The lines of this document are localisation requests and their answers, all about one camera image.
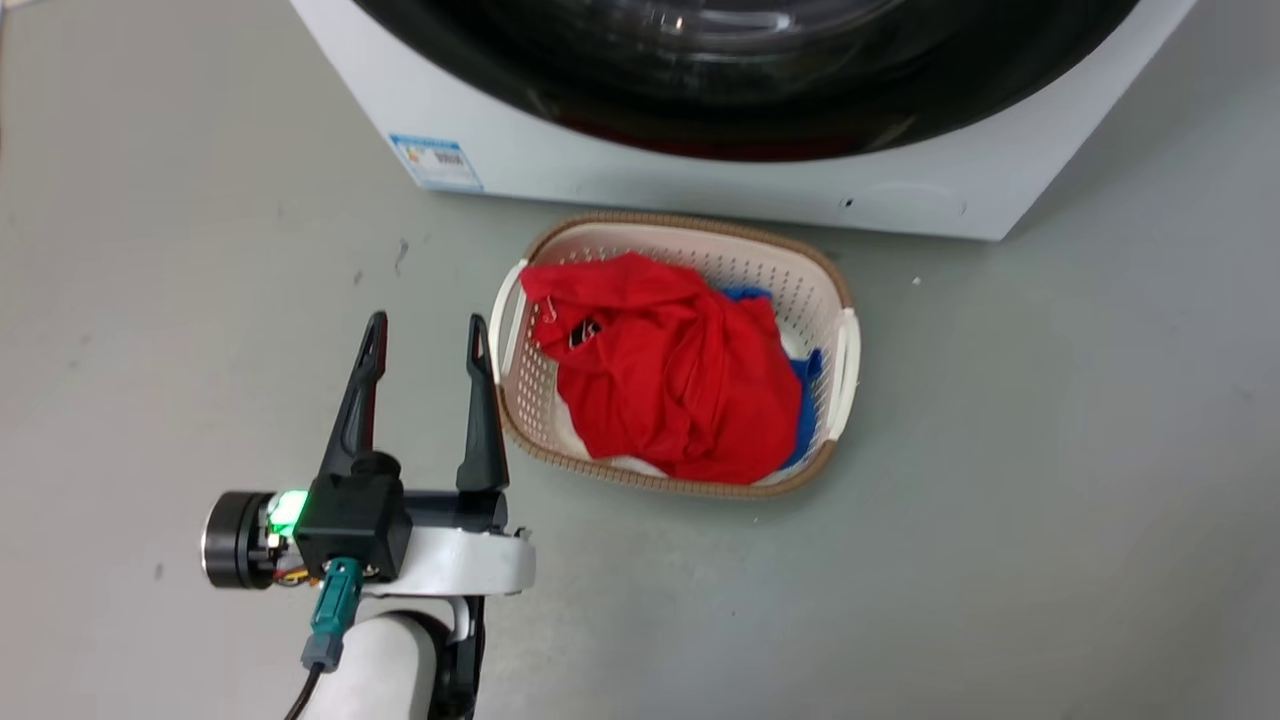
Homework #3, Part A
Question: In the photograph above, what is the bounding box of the white garment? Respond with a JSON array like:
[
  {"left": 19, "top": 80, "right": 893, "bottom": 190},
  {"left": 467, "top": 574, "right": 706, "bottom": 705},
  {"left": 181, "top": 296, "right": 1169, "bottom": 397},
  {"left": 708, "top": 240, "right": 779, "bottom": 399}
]
[{"left": 553, "top": 325, "right": 813, "bottom": 488}]

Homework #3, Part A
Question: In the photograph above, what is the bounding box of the blue energy label sticker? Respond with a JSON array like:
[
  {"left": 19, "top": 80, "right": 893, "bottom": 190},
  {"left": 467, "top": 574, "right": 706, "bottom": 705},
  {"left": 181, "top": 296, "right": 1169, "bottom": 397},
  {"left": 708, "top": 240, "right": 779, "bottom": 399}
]
[{"left": 388, "top": 133, "right": 485, "bottom": 194}]

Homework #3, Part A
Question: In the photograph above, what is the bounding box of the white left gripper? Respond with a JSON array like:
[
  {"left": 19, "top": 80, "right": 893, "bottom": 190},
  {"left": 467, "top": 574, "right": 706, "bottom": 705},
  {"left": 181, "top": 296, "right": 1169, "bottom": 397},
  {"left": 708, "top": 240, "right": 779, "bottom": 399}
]
[{"left": 201, "top": 311, "right": 537, "bottom": 599}]

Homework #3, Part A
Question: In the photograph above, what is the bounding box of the blue garment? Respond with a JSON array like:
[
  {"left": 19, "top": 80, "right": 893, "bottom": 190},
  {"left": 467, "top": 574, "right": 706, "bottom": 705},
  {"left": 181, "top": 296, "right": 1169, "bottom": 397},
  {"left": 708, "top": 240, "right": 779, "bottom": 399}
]
[{"left": 722, "top": 286, "right": 824, "bottom": 471}]

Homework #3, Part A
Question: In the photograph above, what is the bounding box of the white washing machine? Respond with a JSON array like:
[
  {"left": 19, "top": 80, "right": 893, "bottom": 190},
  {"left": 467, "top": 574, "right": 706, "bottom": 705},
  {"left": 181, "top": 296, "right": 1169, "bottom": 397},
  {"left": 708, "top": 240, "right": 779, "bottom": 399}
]
[{"left": 289, "top": 0, "right": 1197, "bottom": 242}]

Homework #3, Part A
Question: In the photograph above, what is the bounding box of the black round washing machine door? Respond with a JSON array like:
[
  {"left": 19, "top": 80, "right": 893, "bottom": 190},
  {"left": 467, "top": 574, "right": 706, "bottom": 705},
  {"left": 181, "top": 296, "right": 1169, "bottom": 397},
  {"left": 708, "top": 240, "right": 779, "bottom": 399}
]
[{"left": 352, "top": 0, "right": 1141, "bottom": 162}]

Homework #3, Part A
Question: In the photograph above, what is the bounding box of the beige plastic laundry basket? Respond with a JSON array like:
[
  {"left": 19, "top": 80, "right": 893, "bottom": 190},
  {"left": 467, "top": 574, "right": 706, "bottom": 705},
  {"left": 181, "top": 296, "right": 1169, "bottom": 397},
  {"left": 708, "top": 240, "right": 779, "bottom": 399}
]
[{"left": 488, "top": 211, "right": 862, "bottom": 500}]

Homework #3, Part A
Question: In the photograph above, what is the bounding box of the teal cable connector with cable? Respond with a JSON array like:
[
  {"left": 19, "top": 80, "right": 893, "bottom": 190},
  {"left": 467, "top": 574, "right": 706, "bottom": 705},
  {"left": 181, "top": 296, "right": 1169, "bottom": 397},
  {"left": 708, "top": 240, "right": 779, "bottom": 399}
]
[{"left": 284, "top": 558, "right": 364, "bottom": 720}]

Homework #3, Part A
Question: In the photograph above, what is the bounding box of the red garment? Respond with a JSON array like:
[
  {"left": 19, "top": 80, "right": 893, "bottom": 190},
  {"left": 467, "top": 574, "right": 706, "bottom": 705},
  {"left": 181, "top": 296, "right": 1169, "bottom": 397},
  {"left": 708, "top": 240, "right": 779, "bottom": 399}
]
[{"left": 519, "top": 252, "right": 804, "bottom": 486}]

